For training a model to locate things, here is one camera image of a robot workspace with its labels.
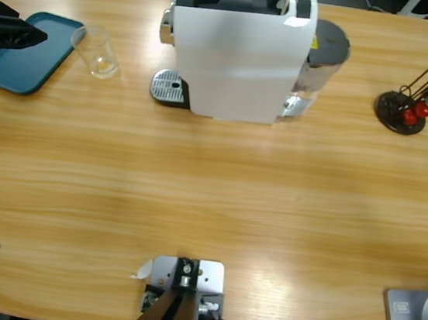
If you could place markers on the teal serving tray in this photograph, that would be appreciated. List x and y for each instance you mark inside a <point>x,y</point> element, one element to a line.
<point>18,69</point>

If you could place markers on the black capsule holder with rods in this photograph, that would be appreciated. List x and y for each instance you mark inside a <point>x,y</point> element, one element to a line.
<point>390,111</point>

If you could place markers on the red coffee capsule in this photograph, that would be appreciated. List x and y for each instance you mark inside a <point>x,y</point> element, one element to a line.
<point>410,118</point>
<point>424,109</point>

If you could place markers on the white capsule coffee machine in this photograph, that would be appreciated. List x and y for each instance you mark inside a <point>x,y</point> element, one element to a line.
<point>233,65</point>

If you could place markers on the clear drinking glass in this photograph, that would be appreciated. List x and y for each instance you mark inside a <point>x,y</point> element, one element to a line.
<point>98,56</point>

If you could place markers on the white camera mount with post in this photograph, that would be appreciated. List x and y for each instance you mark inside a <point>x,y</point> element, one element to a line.
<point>211,277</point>

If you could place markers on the white tape tab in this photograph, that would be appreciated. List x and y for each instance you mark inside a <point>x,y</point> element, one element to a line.
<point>143,270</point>

